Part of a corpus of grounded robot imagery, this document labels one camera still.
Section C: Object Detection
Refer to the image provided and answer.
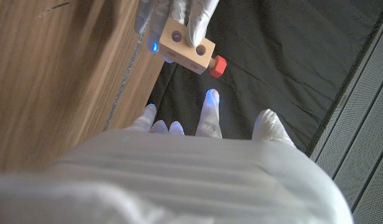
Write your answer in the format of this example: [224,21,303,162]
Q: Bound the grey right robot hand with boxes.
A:
[0,88,354,224]

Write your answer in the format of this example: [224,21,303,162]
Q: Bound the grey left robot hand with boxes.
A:
[134,0,220,64]

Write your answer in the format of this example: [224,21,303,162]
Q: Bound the wooden block with holes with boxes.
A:
[158,17,216,75]

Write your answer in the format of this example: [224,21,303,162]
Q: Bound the red-headed wooden screw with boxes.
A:
[208,55,228,79]

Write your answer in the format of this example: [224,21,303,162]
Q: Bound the black backdrop curtain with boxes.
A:
[146,0,383,153]

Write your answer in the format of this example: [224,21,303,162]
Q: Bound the grey tape outline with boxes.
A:
[103,21,149,131]

